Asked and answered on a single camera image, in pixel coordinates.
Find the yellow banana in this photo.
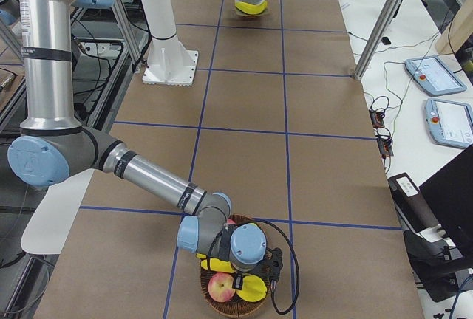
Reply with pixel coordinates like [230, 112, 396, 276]
[234, 0, 269, 16]
[196, 253, 234, 274]

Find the woven fruit basket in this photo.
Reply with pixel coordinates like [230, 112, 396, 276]
[200, 215, 283, 318]

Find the teach pendant tablet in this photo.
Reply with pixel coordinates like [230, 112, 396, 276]
[404, 56, 466, 96]
[425, 98, 472, 149]

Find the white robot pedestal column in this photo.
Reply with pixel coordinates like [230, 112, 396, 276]
[141, 0, 199, 86]

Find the upper teach pendant tablet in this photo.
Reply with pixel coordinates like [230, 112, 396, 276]
[404, 56, 466, 96]

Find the black monitor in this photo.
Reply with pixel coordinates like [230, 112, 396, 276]
[421, 146, 472, 247]

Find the grey square plate orange rim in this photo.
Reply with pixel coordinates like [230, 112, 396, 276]
[233, 0, 270, 19]

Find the pink peach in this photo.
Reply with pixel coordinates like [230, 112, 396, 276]
[208, 272, 236, 303]

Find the black box white label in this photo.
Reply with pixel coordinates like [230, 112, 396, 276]
[388, 173, 440, 233]

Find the lower teach pendant tablet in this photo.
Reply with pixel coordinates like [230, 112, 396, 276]
[425, 98, 472, 149]

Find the small black box on cable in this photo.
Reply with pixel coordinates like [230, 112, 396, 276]
[381, 36, 391, 45]

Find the yellow lemon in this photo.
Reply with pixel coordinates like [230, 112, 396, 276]
[236, 275, 268, 303]

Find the aluminium frame post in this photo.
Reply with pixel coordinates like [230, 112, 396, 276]
[353, 0, 401, 80]

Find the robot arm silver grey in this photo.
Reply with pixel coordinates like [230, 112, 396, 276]
[7, 0, 269, 289]

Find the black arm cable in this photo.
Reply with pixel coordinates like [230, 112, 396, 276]
[254, 219, 299, 315]

